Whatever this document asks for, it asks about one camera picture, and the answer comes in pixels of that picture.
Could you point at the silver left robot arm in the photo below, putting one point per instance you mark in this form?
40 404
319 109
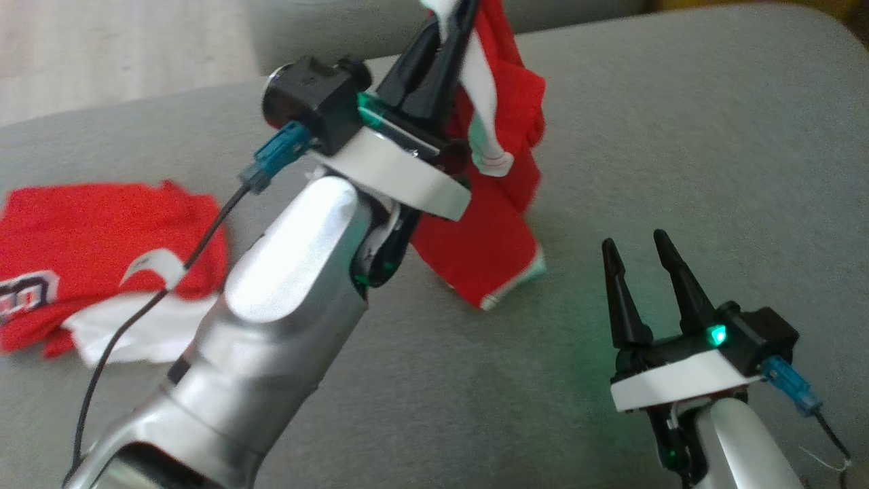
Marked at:
285 299

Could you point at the red white numbered jersey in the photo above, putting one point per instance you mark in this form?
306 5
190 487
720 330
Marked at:
81 231

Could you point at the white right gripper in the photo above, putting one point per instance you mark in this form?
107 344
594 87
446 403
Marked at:
679 384

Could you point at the yellow upholstered panel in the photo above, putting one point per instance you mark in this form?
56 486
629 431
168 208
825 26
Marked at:
781 7

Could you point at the small grey sofa cushion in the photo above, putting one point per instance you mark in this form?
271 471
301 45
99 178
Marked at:
339 27

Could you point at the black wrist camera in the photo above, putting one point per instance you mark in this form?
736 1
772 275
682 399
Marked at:
760 336
319 95

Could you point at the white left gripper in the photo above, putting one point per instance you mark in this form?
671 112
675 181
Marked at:
400 173

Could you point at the red shorts with white stripe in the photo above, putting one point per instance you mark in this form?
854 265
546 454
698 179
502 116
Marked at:
489 238

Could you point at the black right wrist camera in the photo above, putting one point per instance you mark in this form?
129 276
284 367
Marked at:
760 336

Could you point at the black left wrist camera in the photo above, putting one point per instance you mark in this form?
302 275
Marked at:
319 95

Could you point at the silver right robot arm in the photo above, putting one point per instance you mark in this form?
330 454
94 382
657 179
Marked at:
740 448

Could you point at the large grey sofa seat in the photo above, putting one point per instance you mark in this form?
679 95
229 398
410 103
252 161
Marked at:
679 170

